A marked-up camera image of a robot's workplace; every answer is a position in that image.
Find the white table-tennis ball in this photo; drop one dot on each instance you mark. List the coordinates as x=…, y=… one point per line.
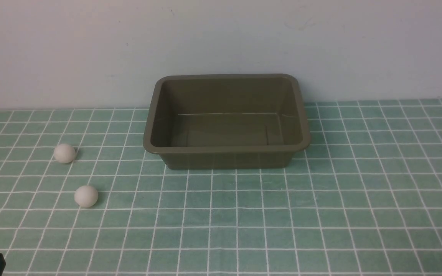
x=86, y=196
x=64, y=153

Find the olive plastic storage bin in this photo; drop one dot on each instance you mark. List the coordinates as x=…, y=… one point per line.
x=226, y=121

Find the green checkered tablecloth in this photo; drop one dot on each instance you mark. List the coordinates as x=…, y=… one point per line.
x=364, y=199

